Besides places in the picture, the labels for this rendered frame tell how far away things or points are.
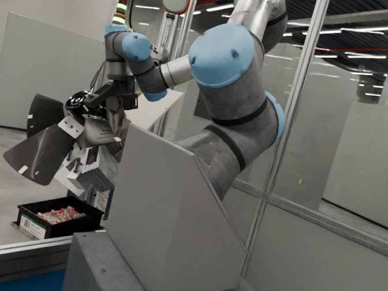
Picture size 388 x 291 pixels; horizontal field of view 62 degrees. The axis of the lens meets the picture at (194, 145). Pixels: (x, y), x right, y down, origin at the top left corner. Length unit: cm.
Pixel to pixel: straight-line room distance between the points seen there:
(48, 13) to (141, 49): 1264
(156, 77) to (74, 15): 1274
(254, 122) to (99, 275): 39
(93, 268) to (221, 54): 43
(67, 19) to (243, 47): 1316
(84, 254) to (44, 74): 620
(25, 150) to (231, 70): 100
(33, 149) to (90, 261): 79
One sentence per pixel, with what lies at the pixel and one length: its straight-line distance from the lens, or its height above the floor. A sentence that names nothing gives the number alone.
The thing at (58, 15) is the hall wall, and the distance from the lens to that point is 1360.
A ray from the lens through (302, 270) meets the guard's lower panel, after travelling 157.
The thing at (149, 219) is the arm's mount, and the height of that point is 111.
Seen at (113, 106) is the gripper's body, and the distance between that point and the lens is 110.
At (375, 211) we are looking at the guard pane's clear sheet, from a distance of 145.
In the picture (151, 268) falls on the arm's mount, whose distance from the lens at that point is 59.
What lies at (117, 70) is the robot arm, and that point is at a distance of 106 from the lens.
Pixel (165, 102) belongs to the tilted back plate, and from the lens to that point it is 161.
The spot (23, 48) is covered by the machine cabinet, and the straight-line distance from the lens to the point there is 675.
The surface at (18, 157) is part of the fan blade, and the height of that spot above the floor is 97.
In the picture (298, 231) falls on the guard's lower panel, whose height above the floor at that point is 89.
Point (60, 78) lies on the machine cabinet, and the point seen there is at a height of 114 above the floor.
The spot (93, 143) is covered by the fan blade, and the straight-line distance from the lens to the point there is 111.
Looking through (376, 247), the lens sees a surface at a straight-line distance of 145.
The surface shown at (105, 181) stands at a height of 95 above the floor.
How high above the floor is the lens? 133
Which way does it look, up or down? 7 degrees down
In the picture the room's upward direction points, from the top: 14 degrees clockwise
